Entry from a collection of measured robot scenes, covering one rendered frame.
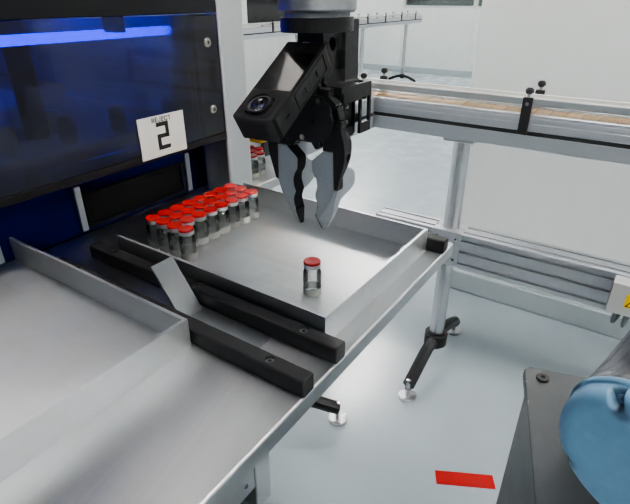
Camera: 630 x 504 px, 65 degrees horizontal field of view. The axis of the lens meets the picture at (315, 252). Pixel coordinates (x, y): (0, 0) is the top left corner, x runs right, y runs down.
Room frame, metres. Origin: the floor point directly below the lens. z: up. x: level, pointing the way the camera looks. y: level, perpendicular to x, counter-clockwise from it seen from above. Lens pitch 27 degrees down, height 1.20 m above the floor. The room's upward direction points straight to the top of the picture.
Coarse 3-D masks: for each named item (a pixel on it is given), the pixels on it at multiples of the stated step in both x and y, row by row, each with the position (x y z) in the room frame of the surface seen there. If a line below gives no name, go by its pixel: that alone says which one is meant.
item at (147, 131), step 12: (144, 120) 0.70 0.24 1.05; (156, 120) 0.72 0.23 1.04; (168, 120) 0.74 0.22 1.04; (180, 120) 0.76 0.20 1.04; (144, 132) 0.70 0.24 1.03; (156, 132) 0.72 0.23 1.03; (180, 132) 0.76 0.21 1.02; (144, 144) 0.70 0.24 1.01; (156, 144) 0.72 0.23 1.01; (180, 144) 0.75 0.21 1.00; (144, 156) 0.70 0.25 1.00; (156, 156) 0.71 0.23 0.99
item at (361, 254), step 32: (256, 224) 0.71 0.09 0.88; (288, 224) 0.71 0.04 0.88; (352, 224) 0.69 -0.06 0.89; (384, 224) 0.66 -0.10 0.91; (160, 256) 0.55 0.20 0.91; (224, 256) 0.61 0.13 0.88; (256, 256) 0.61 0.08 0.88; (288, 256) 0.61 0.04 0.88; (320, 256) 0.61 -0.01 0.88; (352, 256) 0.61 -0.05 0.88; (384, 256) 0.61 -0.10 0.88; (416, 256) 0.60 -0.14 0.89; (224, 288) 0.49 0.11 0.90; (256, 288) 0.47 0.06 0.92; (288, 288) 0.52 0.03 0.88; (352, 288) 0.52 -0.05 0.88; (384, 288) 0.52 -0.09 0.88; (320, 320) 0.41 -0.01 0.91
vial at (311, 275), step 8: (320, 264) 0.51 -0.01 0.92; (304, 272) 0.50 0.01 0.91; (312, 272) 0.50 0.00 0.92; (320, 272) 0.50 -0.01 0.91; (304, 280) 0.50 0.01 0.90; (312, 280) 0.50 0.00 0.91; (320, 280) 0.50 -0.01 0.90; (304, 288) 0.50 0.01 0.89; (312, 288) 0.50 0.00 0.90; (320, 288) 0.50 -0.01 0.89; (312, 296) 0.50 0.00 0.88
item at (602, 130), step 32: (384, 96) 1.55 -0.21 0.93; (416, 96) 1.55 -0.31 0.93; (448, 96) 1.43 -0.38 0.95; (480, 96) 1.38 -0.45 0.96; (512, 96) 1.34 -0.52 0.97; (544, 96) 1.35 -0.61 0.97; (416, 128) 1.45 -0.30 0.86; (448, 128) 1.40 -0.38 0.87; (480, 128) 1.35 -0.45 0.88; (512, 128) 1.30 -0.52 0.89; (544, 128) 1.26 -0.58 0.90; (576, 128) 1.22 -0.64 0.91; (608, 128) 1.18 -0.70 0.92; (608, 160) 1.17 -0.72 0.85
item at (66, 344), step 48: (0, 288) 0.52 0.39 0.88; (48, 288) 0.52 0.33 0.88; (96, 288) 0.49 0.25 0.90; (0, 336) 0.42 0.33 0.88; (48, 336) 0.42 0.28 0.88; (96, 336) 0.42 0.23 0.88; (144, 336) 0.42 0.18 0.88; (0, 384) 0.35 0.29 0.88; (48, 384) 0.35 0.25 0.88; (96, 384) 0.32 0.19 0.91; (0, 432) 0.29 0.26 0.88; (48, 432) 0.28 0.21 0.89; (0, 480) 0.25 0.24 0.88
